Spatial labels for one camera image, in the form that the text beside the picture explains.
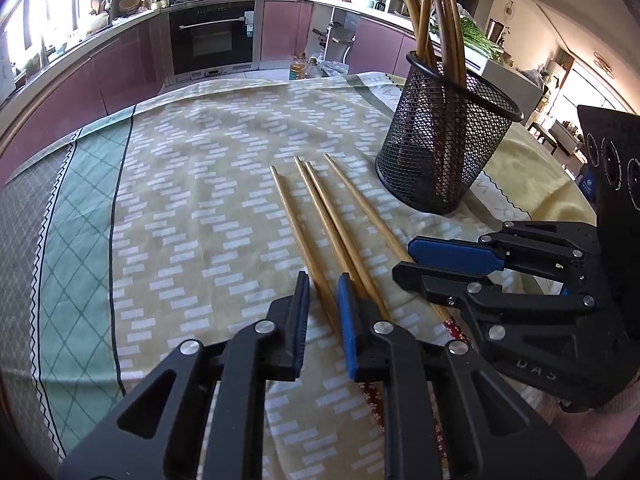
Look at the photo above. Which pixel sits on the pink kitchen base cabinets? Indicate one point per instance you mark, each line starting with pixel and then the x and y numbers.
pixel 377 45
pixel 115 70

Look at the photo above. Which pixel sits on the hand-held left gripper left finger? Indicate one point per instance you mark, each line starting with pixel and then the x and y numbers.
pixel 298 330

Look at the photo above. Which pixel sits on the kitchen window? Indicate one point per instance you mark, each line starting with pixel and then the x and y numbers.
pixel 30 10

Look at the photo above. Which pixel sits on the patterned yellow green tablecloth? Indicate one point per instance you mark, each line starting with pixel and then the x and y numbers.
pixel 200 210

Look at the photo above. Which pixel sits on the woven basket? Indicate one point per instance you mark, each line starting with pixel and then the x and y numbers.
pixel 129 3

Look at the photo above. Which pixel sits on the cooking oil bottle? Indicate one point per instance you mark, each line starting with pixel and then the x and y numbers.
pixel 313 69
pixel 298 67

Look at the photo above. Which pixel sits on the person's right forearm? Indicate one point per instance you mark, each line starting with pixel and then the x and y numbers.
pixel 600 435

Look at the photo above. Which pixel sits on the white plastic bag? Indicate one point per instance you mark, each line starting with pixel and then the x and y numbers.
pixel 335 67

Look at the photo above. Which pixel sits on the green leafy vegetables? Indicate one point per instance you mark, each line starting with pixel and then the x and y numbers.
pixel 480 37

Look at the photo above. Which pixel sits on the built-in black oven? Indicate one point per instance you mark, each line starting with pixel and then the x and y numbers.
pixel 212 40

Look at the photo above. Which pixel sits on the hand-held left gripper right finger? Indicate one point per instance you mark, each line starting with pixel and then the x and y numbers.
pixel 347 330

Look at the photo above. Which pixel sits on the black mesh utensil holder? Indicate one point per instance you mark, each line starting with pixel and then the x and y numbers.
pixel 440 160

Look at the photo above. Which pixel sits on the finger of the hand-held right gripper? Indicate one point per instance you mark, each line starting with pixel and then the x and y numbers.
pixel 450 255
pixel 415 275

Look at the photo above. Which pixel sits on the bundle of wooden chopsticks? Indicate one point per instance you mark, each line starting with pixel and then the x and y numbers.
pixel 450 35

